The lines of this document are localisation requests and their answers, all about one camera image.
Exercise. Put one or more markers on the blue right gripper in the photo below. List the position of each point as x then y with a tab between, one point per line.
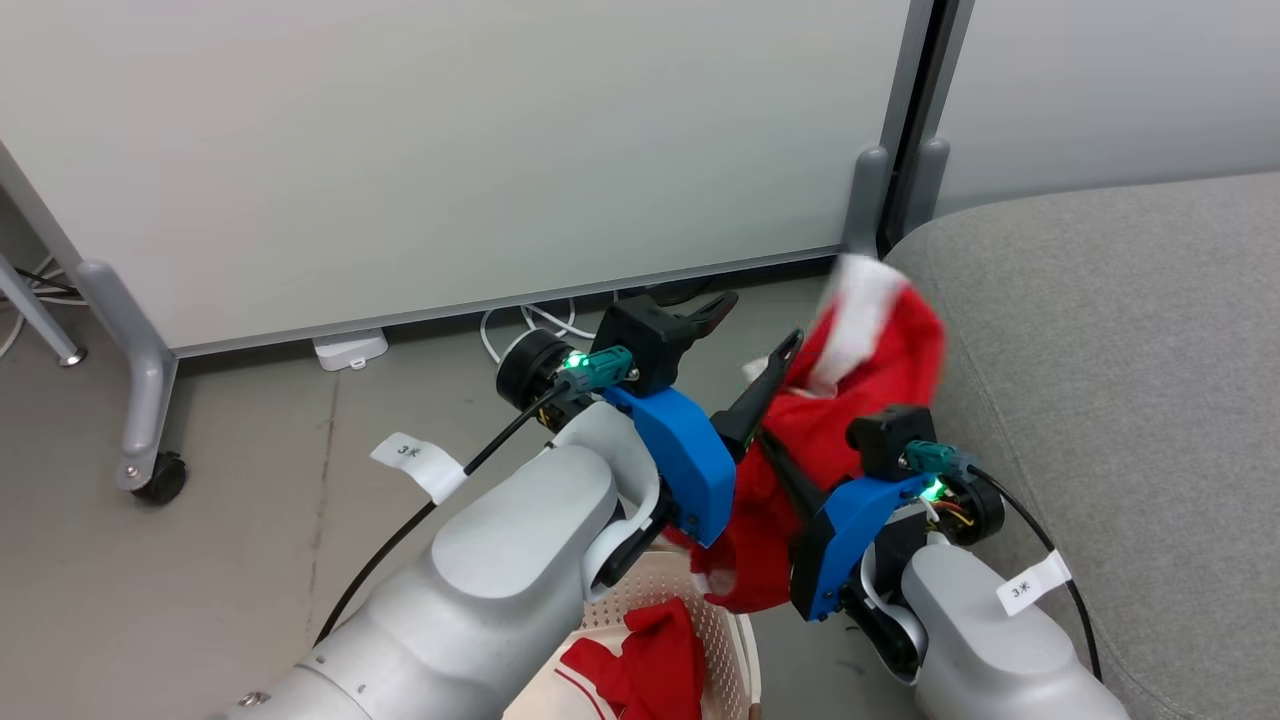
850	535

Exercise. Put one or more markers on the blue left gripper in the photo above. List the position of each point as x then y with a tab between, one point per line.
685	455

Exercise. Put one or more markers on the red garment with white trim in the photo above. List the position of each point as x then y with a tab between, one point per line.
885	365

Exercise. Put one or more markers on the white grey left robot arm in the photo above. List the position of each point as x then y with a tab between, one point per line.
500	580

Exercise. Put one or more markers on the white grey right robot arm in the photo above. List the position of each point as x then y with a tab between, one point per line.
985	645

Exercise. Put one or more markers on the white perforated laundry basket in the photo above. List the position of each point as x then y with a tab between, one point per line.
728	640

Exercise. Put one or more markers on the red garment with white stripes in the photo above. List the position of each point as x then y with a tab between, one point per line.
650	665

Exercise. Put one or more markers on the grey fabric sofa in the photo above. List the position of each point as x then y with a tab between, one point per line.
1130	380

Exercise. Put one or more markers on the wide white partition panel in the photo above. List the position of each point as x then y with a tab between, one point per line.
450	150

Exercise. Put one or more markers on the white power adapter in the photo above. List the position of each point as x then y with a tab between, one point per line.
350	349

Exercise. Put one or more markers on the black castor wheel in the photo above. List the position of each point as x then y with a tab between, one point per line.
162	480

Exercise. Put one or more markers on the grey metal stand leg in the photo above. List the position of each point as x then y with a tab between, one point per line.
38	308

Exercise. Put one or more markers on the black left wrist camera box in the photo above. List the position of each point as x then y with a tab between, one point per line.
648	342

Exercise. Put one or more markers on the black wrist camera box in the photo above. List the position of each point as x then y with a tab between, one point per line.
890	440
648	342

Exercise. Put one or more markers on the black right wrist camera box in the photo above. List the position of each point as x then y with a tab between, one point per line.
890	440

